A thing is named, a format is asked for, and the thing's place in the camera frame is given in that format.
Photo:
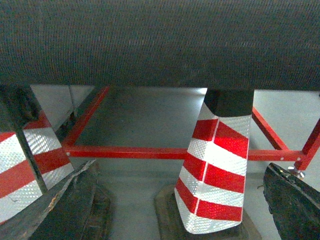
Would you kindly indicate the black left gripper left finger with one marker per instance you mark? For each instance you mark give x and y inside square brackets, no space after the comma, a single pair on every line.
[60,214]

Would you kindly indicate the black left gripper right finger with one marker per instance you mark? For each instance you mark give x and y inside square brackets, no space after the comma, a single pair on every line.
[293,204]

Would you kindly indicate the dark grey table mat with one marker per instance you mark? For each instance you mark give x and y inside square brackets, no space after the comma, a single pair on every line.
[219,44]

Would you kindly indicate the red metal table frame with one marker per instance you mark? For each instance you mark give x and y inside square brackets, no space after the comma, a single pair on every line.
[279,153]

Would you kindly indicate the red white striped post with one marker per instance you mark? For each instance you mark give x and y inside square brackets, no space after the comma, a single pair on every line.
[210,188]

